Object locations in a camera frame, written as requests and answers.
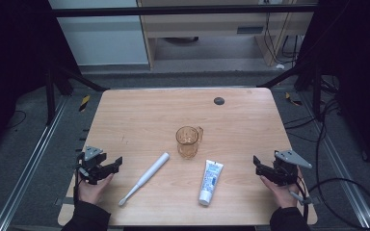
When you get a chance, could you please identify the black floor cable loop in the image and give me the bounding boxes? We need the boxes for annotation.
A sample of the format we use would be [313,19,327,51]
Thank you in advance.
[282,97,370,231]

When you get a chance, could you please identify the black curtain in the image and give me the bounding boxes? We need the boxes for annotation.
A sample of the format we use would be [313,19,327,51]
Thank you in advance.
[293,0,370,179]
[0,0,81,162]

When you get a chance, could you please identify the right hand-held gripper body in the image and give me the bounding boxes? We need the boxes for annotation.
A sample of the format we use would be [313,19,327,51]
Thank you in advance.
[271,149,313,188]

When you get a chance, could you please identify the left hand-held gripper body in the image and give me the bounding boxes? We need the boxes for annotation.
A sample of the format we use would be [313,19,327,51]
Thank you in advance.
[76,145,108,186]

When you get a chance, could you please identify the grey cable plug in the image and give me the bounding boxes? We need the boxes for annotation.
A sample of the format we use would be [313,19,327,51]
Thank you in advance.
[288,190,312,207]

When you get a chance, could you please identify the person's left hand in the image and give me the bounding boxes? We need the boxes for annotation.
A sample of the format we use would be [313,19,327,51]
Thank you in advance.
[76,172,115,206]

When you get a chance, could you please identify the white and blue toothpaste tube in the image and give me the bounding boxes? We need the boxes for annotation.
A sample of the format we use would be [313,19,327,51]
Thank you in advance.
[198,159,225,207]

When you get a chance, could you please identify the clear amber cup with handle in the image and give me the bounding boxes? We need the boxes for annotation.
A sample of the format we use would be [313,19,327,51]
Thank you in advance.
[174,125,204,160]

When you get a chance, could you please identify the person's right hand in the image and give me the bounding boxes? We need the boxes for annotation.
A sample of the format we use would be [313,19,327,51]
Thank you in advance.
[259,167,304,210]

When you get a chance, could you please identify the black and yellow tape piece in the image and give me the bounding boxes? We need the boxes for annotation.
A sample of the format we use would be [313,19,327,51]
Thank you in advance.
[284,91,304,107]
[78,94,92,113]

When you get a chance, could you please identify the white electric toothbrush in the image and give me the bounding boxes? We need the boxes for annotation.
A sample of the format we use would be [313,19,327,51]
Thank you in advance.
[118,151,171,207]

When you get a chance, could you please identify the thin black floor cable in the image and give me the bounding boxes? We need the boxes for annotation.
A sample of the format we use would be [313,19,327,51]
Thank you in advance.
[7,110,28,130]

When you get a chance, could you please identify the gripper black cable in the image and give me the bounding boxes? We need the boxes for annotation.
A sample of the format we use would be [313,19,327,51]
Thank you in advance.
[293,175,310,223]
[72,167,82,204]

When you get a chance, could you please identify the white cabinet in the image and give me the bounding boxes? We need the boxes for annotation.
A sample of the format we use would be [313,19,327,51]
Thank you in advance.
[48,0,149,67]

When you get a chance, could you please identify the black metal stand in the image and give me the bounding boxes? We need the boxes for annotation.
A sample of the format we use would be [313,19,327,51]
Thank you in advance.
[43,61,109,127]
[256,61,324,122]

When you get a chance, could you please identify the aluminium floor rail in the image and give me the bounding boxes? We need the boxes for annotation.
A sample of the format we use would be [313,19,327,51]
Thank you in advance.
[298,91,370,229]
[0,95,69,231]

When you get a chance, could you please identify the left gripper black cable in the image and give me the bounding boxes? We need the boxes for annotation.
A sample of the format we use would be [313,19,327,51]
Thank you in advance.
[72,167,82,204]

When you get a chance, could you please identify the black horizontal frame bar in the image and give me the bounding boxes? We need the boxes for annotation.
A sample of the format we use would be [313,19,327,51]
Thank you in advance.
[49,4,319,17]

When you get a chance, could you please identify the light wooden desk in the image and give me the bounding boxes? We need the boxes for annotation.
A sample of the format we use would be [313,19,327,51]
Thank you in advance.
[136,0,318,69]

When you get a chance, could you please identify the black cables under desk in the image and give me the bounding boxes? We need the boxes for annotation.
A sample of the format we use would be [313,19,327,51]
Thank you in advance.
[262,12,304,65]

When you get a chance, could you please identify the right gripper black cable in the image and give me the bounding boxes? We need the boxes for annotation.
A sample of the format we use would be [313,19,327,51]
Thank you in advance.
[293,175,310,223]

